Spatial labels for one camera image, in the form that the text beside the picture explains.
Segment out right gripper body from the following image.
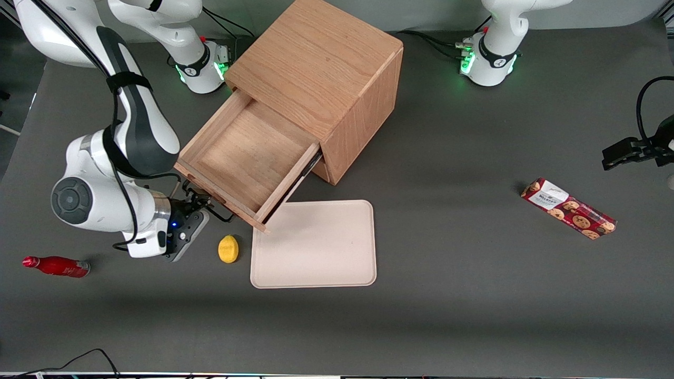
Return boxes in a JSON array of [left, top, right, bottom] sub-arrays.
[[128, 202, 210, 263]]

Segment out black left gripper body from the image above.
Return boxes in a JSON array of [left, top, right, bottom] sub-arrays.
[[652, 115, 674, 167]]

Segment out wooden drawer cabinet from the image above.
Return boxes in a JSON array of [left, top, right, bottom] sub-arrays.
[[224, 0, 404, 186]]

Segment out yellow lemon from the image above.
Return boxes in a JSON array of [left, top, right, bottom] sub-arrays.
[[218, 235, 240, 264]]

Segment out red tartan cookie box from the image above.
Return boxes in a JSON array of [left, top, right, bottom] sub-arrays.
[[521, 178, 617, 240]]

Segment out beige plastic tray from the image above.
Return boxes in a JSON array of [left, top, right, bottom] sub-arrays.
[[250, 200, 378, 289]]

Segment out red bottle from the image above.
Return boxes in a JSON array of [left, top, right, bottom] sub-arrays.
[[22, 256, 91, 278]]

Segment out black looped cable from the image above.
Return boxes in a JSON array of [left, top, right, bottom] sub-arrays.
[[636, 76, 674, 151]]

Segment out black cable along right arm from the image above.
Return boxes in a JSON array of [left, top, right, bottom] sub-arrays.
[[32, 0, 185, 251]]

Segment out thin black cable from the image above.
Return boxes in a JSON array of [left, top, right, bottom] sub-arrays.
[[0, 348, 120, 378]]

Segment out black cables at right arm base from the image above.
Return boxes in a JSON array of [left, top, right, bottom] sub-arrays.
[[202, 7, 256, 53]]

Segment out black cables at arm base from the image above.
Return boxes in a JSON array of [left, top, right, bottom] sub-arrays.
[[403, 16, 493, 61], [202, 7, 256, 53]]

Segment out black cables at left arm base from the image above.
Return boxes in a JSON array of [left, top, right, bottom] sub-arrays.
[[403, 16, 493, 61]]

